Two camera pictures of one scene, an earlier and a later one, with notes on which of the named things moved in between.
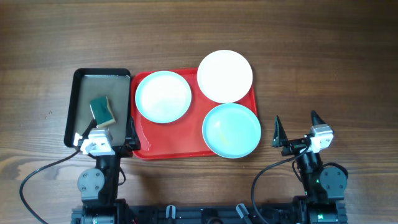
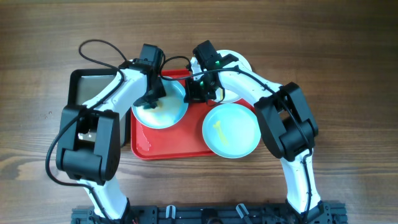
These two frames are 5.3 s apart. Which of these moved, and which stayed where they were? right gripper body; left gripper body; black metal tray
Moved: left gripper body; right gripper body
Stayed: black metal tray
